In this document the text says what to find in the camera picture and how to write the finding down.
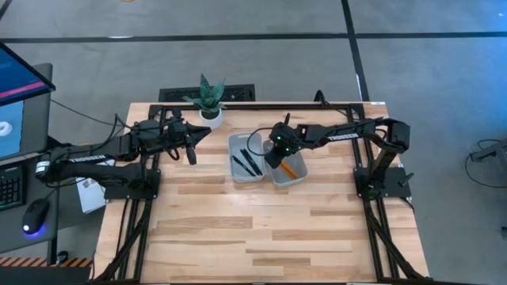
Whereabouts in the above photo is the dark grey side desk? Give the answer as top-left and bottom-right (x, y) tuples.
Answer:
(0, 134), (104, 254)

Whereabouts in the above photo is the black perforated panel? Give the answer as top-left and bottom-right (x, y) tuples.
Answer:
(158, 83), (257, 103)

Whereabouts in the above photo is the thin black-edged monitor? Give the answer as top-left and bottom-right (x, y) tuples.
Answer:
(0, 41), (56, 108)

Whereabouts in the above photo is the white plant pot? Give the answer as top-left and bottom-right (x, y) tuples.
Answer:
(198, 107), (224, 130)

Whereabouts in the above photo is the small white box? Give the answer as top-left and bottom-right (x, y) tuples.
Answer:
(75, 177), (108, 215)

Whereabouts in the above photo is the black keyboard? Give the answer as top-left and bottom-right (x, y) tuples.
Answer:
(0, 165), (25, 211)

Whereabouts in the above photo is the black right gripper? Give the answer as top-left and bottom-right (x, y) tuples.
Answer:
(264, 121), (302, 170)

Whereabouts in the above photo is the black computer mouse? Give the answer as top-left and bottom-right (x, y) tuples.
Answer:
(21, 198), (51, 236)

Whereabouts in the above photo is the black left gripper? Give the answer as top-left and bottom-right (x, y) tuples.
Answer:
(160, 110), (212, 151)

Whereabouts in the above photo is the grey plastic bin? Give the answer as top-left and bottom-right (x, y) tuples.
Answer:
(227, 132), (267, 184)
(263, 138), (309, 188)

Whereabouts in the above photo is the green succulent plant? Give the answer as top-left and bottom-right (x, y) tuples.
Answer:
(181, 73), (227, 120)

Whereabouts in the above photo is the black floor stand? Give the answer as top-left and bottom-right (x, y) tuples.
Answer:
(467, 138), (507, 163)

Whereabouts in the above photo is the grey-bezel monitor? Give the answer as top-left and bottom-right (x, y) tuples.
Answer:
(0, 63), (53, 162)

